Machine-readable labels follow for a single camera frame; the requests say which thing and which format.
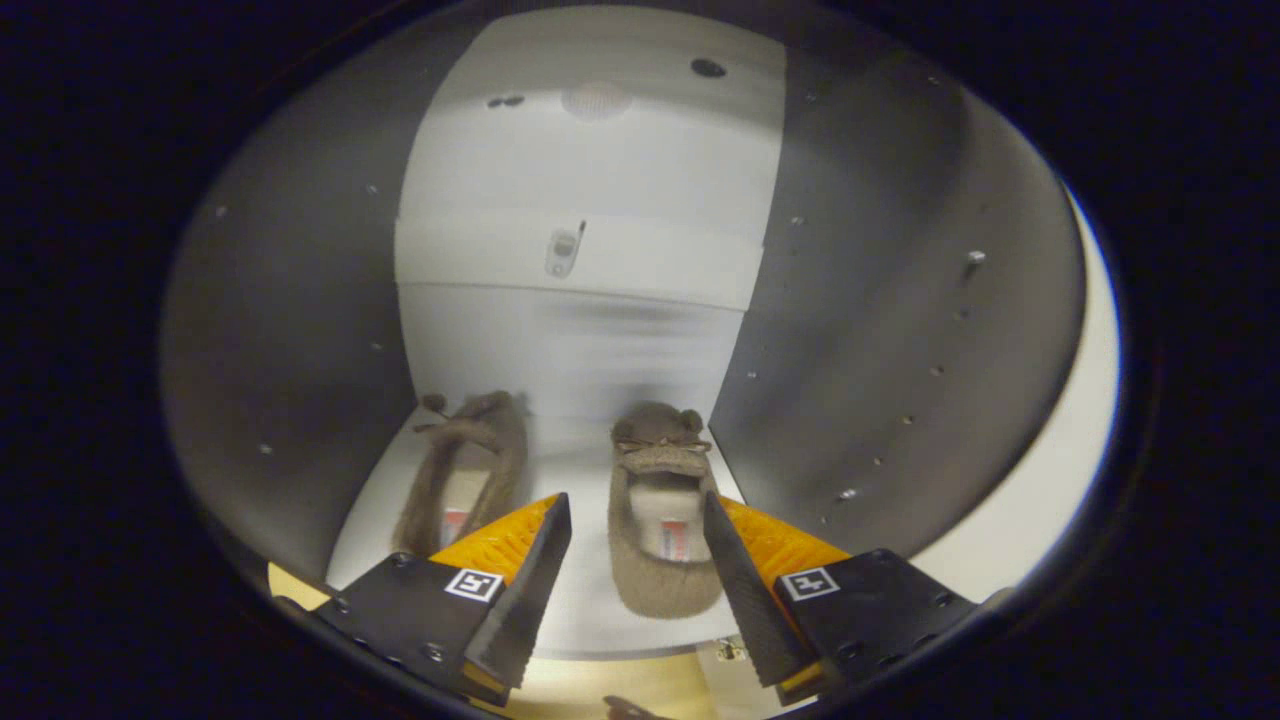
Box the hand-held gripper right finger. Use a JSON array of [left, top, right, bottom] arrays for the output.
[[703, 490, 986, 703]]

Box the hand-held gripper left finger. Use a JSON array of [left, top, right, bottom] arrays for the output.
[[275, 492, 573, 706]]

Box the brown fluffy shoe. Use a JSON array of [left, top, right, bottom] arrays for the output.
[[607, 400, 726, 621], [392, 390, 531, 561]]

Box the grey shoe cabinet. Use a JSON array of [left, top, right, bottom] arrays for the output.
[[160, 0, 1091, 661]]

